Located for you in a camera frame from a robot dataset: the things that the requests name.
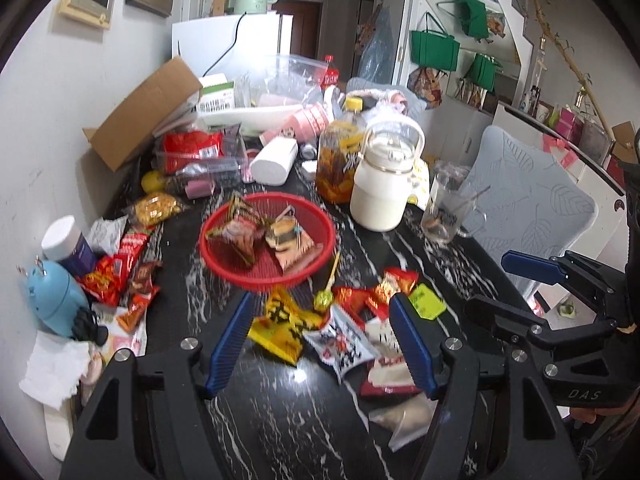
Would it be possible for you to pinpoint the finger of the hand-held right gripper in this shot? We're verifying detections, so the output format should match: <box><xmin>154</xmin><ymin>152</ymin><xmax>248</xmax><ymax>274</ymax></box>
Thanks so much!
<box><xmin>501</xmin><ymin>249</ymin><xmax>627</xmax><ymax>319</ymax></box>
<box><xmin>464</xmin><ymin>294</ymin><xmax>622</xmax><ymax>369</ymax></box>

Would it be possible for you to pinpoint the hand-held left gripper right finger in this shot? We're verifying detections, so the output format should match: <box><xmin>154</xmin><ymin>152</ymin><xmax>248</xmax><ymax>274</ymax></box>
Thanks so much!
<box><xmin>389</xmin><ymin>293</ymin><xmax>583</xmax><ymax>480</ymax></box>

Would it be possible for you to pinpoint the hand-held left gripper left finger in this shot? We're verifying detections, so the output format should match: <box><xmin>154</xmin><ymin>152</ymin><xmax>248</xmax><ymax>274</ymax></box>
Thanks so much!
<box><xmin>59</xmin><ymin>290</ymin><xmax>256</xmax><ymax>480</ymax></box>

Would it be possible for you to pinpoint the white red packet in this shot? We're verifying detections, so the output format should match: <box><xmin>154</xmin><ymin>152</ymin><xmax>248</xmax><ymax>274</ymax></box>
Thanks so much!
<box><xmin>360</xmin><ymin>320</ymin><xmax>424</xmax><ymax>399</ymax></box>

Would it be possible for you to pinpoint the yellow green long packet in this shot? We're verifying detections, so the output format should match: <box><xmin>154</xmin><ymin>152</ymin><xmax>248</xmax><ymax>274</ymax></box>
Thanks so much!
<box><xmin>407</xmin><ymin>282</ymin><xmax>446</xmax><ymax>320</ymax></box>

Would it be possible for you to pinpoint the yellow black snack packet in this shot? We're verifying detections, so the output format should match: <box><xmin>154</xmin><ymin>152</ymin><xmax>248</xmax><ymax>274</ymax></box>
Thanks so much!
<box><xmin>247</xmin><ymin>285</ymin><xmax>326</xmax><ymax>366</ymax></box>

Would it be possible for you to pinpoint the orange red snack packet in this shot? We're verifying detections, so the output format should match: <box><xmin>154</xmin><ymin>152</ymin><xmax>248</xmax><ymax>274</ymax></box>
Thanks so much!
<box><xmin>375</xmin><ymin>267</ymin><xmax>420</xmax><ymax>307</ymax></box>

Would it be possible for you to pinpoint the white cartoon snack packet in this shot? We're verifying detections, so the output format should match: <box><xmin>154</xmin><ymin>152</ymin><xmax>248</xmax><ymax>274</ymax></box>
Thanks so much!
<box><xmin>302</xmin><ymin>305</ymin><xmax>382</xmax><ymax>383</ymax></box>

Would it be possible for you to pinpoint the clear beige packet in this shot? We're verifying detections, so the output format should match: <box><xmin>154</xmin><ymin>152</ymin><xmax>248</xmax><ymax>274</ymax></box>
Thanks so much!
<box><xmin>369</xmin><ymin>394</ymin><xmax>439</xmax><ymax>453</ymax></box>

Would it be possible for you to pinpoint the red plastic basket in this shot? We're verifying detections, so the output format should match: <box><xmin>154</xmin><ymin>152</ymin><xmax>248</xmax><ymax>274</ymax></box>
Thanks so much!
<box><xmin>199</xmin><ymin>192</ymin><xmax>337</xmax><ymax>291</ymax></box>

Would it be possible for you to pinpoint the person's right forearm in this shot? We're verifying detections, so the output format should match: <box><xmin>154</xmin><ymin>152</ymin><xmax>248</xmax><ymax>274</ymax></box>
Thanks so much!
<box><xmin>565</xmin><ymin>406</ymin><xmax>640</xmax><ymax>480</ymax></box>

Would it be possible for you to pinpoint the grey leaf pattern chair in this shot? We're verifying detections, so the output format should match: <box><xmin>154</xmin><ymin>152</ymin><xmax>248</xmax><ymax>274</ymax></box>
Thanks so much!
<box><xmin>452</xmin><ymin>125</ymin><xmax>599</xmax><ymax>301</ymax></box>

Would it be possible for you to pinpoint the metal spoon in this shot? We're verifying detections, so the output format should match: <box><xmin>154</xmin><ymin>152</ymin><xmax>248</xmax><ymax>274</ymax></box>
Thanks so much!
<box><xmin>450</xmin><ymin>185</ymin><xmax>492</xmax><ymax>221</ymax></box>

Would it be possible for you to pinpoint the small orange snack packet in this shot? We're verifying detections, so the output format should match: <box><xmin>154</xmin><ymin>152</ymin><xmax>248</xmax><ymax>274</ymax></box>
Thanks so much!
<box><xmin>117</xmin><ymin>305</ymin><xmax>148</xmax><ymax>333</ymax></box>

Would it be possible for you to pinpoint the glass mug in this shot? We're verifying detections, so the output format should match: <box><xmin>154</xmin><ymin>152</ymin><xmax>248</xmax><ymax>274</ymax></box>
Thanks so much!
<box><xmin>420</xmin><ymin>167</ymin><xmax>488</xmax><ymax>246</ymax></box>

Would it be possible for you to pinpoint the pink sticker sheet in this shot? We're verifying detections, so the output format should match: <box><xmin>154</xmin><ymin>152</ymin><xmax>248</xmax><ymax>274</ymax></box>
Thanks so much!
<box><xmin>87</xmin><ymin>307</ymin><xmax>148</xmax><ymax>386</ymax></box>

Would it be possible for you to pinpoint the dark brown snack packet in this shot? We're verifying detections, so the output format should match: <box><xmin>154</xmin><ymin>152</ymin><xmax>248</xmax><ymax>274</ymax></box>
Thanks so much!
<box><xmin>127</xmin><ymin>260</ymin><xmax>163</xmax><ymax>311</ymax></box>

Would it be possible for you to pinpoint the pink brown snack packet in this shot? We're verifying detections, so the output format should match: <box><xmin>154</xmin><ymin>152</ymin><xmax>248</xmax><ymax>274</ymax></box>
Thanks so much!
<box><xmin>264</xmin><ymin>205</ymin><xmax>324</xmax><ymax>276</ymax></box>

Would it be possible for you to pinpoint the brown foil snack packet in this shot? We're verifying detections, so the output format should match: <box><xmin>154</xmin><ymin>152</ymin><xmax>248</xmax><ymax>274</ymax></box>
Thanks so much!
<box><xmin>206</xmin><ymin>195</ymin><xmax>266</xmax><ymax>267</ymax></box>

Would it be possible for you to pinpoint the long red snack packet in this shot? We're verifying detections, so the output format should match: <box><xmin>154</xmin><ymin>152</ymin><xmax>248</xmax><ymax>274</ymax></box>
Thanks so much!
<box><xmin>117</xmin><ymin>227</ymin><xmax>157</xmax><ymax>273</ymax></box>

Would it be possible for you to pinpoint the yellow smiley cloth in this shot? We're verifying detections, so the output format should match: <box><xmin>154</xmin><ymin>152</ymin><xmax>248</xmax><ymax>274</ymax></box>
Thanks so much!
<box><xmin>407</xmin><ymin>157</ymin><xmax>432</xmax><ymax>206</ymax></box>

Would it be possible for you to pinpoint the red yellow snack packet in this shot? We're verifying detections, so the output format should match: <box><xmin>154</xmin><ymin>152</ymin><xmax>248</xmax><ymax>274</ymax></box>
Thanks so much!
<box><xmin>80</xmin><ymin>255</ymin><xmax>132</xmax><ymax>308</ymax></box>

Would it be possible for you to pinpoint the pink gift box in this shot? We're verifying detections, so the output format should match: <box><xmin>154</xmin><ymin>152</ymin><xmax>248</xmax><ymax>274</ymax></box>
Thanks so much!
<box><xmin>557</xmin><ymin>106</ymin><xmax>583</xmax><ymax>141</ymax></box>

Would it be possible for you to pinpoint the brown cardboard box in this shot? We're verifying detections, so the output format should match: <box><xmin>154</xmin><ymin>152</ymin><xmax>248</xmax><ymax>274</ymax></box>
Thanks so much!
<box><xmin>611</xmin><ymin>121</ymin><xmax>640</xmax><ymax>163</ymax></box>

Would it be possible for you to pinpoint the yellow fried snack packet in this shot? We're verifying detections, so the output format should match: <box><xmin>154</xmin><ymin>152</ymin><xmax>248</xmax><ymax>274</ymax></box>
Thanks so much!
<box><xmin>125</xmin><ymin>192</ymin><xmax>191</xmax><ymax>226</ymax></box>

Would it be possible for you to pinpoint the small pink box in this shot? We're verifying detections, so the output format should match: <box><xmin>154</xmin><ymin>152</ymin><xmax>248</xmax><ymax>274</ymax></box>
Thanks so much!
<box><xmin>184</xmin><ymin>180</ymin><xmax>218</xmax><ymax>200</ymax></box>

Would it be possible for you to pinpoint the crumpled white wrapper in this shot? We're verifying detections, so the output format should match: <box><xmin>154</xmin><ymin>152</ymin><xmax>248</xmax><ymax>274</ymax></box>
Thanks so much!
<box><xmin>89</xmin><ymin>215</ymin><xmax>128</xmax><ymax>256</ymax></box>

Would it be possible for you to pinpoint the white tissue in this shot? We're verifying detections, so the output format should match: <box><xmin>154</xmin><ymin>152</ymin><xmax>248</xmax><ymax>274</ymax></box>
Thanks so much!
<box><xmin>19</xmin><ymin>332</ymin><xmax>91</xmax><ymax>408</ymax></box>

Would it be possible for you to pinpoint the blue round device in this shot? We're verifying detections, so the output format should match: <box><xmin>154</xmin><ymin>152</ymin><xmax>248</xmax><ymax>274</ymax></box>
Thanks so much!
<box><xmin>17</xmin><ymin>257</ymin><xmax>91</xmax><ymax>336</ymax></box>

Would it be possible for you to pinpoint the clear plastic container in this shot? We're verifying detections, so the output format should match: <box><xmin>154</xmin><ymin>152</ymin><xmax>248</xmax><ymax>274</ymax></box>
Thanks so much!
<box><xmin>154</xmin><ymin>127</ymin><xmax>249</xmax><ymax>187</ymax></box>

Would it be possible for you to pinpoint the white lid blue jar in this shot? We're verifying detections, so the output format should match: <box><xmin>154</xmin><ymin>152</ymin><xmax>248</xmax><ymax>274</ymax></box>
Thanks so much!
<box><xmin>41</xmin><ymin>215</ymin><xmax>98</xmax><ymax>276</ymax></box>

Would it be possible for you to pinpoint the white toilet paper roll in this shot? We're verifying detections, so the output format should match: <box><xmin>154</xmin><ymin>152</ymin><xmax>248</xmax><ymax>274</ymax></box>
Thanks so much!
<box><xmin>249</xmin><ymin>137</ymin><xmax>299</xmax><ymax>185</ymax></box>

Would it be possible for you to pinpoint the green tote bag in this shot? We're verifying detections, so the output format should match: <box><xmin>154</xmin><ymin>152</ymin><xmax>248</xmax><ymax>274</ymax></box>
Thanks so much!
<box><xmin>410</xmin><ymin>12</ymin><xmax>461</xmax><ymax>73</ymax></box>
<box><xmin>456</xmin><ymin>0</ymin><xmax>490</xmax><ymax>41</ymax></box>
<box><xmin>467</xmin><ymin>52</ymin><xmax>503</xmax><ymax>93</ymax></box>

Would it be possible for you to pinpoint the yellow cap tea bottle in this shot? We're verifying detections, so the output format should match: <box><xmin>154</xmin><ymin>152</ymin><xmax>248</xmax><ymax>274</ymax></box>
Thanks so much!
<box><xmin>316</xmin><ymin>97</ymin><xmax>368</xmax><ymax>204</ymax></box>

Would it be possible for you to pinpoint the red bag with barcode label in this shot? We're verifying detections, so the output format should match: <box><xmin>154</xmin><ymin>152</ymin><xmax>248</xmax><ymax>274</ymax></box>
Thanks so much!
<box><xmin>162</xmin><ymin>130</ymin><xmax>223</xmax><ymax>173</ymax></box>

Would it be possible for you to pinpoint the patterned shopping bag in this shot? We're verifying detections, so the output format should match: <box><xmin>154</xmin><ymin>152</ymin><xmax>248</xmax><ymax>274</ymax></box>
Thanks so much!
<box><xmin>407</xmin><ymin>67</ymin><xmax>445</xmax><ymax>108</ymax></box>

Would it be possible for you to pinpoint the bamboo stalk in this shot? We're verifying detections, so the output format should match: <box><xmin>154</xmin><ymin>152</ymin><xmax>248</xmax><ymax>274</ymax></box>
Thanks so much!
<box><xmin>522</xmin><ymin>0</ymin><xmax>613</xmax><ymax>133</ymax></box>

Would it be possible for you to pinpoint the white plastic bag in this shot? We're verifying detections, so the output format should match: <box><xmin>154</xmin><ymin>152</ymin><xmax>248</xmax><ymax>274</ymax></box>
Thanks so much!
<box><xmin>345</xmin><ymin>77</ymin><xmax>428</xmax><ymax>122</ymax></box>

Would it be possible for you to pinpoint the white foam tray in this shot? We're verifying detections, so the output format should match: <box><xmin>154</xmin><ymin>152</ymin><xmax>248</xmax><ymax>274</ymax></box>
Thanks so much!
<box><xmin>197</xmin><ymin>105</ymin><xmax>306</xmax><ymax>136</ymax></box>

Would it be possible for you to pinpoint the pink paper cup stack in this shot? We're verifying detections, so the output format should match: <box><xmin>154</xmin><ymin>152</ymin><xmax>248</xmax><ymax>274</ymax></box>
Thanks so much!
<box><xmin>260</xmin><ymin>102</ymin><xmax>331</xmax><ymax>143</ymax></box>

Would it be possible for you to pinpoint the open cardboard box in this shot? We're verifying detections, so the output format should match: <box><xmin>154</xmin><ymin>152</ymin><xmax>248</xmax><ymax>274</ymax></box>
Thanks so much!
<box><xmin>82</xmin><ymin>56</ymin><xmax>203</xmax><ymax>172</ymax></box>

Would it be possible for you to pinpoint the green white medicine box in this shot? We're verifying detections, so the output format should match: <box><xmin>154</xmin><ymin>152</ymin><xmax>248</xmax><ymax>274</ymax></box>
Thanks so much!
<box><xmin>196</xmin><ymin>74</ymin><xmax>237</xmax><ymax>116</ymax></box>

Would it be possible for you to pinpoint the blue plastic bag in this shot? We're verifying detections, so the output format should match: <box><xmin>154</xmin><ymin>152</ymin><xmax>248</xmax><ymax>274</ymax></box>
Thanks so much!
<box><xmin>357</xmin><ymin>7</ymin><xmax>396</xmax><ymax>86</ymax></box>

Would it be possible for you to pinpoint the red cap soda bottle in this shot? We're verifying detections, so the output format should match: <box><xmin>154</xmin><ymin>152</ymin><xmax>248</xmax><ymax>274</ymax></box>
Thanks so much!
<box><xmin>321</xmin><ymin>55</ymin><xmax>342</xmax><ymax>92</ymax></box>

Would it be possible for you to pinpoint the white refrigerator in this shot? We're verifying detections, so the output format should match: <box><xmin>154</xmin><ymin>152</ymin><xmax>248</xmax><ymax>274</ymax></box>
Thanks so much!
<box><xmin>171</xmin><ymin>11</ymin><xmax>294</xmax><ymax>78</ymax></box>

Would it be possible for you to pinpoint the cream jug with handle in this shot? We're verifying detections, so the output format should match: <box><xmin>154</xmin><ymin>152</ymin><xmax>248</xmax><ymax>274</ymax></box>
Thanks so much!
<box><xmin>349</xmin><ymin>115</ymin><xmax>426</xmax><ymax>232</ymax></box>

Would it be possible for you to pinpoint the black power cable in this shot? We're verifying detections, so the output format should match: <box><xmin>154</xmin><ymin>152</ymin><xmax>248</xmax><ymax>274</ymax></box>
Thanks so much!
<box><xmin>202</xmin><ymin>12</ymin><xmax>249</xmax><ymax>78</ymax></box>

